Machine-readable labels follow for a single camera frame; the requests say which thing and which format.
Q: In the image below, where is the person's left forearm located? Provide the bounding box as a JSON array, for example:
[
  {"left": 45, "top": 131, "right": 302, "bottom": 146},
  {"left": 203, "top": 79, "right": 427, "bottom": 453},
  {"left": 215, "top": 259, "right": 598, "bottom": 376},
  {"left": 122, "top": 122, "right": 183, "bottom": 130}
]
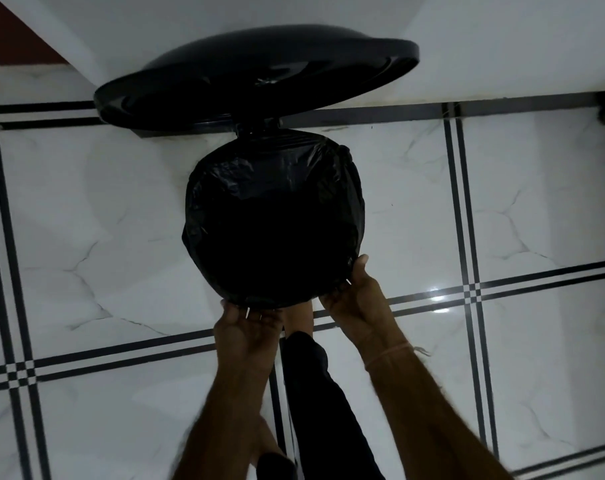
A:
[{"left": 172, "top": 367, "right": 283, "bottom": 480}]

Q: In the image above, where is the person's black trouser leg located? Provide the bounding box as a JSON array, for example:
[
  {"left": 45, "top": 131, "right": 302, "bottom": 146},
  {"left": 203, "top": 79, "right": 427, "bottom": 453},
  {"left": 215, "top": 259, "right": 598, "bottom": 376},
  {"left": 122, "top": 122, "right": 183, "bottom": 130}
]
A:
[{"left": 280, "top": 331, "right": 386, "bottom": 480}]

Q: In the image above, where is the black round bin lid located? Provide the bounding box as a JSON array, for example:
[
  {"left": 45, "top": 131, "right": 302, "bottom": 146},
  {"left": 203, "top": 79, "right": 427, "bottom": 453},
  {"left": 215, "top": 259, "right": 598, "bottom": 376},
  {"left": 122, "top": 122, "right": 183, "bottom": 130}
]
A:
[{"left": 94, "top": 27, "right": 421, "bottom": 138}]

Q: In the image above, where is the brown wooden door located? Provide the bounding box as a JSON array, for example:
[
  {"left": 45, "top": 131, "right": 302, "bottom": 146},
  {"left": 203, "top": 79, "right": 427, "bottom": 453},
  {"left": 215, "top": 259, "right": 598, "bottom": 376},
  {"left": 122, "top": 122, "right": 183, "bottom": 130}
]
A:
[{"left": 0, "top": 0, "right": 69, "bottom": 68}]

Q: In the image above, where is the person's right hand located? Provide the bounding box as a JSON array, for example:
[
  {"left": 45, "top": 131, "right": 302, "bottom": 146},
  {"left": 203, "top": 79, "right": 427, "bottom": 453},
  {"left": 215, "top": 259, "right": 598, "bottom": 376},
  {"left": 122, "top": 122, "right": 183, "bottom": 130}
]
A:
[{"left": 319, "top": 253, "right": 414, "bottom": 359}]

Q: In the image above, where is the person's right forearm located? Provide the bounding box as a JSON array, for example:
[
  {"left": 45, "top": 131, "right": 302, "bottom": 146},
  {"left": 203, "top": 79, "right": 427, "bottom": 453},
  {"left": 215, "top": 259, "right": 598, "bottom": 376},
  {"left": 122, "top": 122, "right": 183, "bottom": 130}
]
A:
[{"left": 364, "top": 345, "right": 514, "bottom": 480}]

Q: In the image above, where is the black pedal bin body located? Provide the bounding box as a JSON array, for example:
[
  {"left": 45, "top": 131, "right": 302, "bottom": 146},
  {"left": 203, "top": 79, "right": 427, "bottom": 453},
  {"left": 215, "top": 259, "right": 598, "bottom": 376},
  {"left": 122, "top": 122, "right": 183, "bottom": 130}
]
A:
[{"left": 235, "top": 122, "right": 284, "bottom": 140}]

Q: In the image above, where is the black plastic garbage bag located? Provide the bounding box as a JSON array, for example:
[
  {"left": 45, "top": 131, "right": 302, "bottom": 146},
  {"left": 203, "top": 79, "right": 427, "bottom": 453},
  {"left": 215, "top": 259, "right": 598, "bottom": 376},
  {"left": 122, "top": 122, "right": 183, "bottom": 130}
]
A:
[{"left": 182, "top": 128, "right": 367, "bottom": 310}]

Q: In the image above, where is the person's bare foot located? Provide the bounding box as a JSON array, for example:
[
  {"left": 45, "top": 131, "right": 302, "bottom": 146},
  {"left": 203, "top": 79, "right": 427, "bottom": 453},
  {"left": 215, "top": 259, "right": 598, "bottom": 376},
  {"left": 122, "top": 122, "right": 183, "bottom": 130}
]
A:
[{"left": 282, "top": 302, "right": 314, "bottom": 340}]

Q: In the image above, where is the thin thread wristband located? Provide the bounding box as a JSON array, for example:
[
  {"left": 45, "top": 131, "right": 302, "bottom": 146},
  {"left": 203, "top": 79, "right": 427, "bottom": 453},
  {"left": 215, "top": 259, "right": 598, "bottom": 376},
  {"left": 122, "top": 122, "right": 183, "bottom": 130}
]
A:
[{"left": 364, "top": 344, "right": 431, "bottom": 371}]

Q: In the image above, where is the person's left hand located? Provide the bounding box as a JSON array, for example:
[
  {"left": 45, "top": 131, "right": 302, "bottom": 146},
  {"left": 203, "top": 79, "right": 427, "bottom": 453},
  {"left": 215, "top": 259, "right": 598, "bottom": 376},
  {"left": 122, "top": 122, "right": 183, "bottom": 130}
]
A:
[{"left": 213, "top": 299, "right": 284, "bottom": 378}]

